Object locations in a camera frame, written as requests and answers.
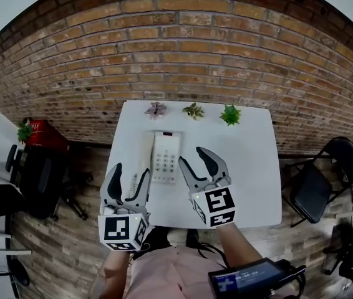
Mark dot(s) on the person's pink trousers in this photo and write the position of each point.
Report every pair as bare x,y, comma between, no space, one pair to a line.
173,273

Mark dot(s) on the person's right forearm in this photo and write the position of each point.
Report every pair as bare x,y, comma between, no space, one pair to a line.
237,244

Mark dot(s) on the green leafy plant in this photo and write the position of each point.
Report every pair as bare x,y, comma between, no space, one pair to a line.
24,131

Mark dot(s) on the person's black right shoe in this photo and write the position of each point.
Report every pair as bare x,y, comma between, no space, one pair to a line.
192,237

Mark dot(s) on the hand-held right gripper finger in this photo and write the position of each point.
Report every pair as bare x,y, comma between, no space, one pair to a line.
215,165
190,174

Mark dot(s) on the variegated potted plant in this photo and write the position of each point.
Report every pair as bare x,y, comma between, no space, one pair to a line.
193,111

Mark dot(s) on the white desk telephone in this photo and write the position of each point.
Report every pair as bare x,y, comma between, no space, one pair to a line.
167,154

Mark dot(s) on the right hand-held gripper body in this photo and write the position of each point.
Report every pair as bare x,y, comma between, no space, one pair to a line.
215,205

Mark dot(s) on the green potted succulent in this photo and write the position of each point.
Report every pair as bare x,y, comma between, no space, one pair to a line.
230,115

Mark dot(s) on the black office chair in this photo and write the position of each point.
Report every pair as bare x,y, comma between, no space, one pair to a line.
39,182

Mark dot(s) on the person's left forearm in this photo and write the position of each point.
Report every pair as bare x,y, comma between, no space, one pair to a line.
114,273

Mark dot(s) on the person's black left shoe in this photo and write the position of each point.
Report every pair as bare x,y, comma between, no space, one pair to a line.
157,238

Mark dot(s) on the black folding chair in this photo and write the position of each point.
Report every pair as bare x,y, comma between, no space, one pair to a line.
312,192

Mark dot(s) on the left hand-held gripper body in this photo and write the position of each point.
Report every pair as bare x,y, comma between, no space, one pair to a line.
118,229

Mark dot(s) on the red box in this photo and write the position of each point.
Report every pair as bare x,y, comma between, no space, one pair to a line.
47,135

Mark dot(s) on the person's black shoe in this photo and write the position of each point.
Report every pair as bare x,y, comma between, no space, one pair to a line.
157,238
192,237

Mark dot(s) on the black screen device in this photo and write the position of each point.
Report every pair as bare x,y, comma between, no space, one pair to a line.
245,279

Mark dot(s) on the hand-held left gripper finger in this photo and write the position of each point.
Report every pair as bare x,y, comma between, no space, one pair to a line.
111,185
142,188

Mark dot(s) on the purple potted succulent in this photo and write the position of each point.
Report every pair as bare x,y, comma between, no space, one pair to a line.
156,109

